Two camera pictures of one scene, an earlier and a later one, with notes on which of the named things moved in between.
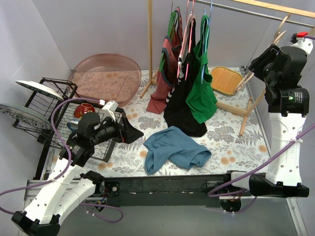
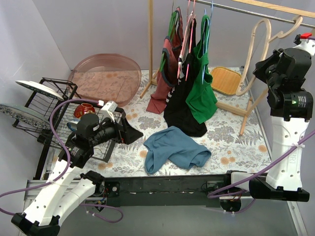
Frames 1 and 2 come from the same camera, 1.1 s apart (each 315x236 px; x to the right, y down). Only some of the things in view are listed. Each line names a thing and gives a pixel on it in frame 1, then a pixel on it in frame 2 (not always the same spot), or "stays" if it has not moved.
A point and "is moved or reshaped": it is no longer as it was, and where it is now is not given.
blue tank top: [171, 144] stays
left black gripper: [123, 127] stays
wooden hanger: [278, 35] is moved or reshaped
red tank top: [168, 70] stays
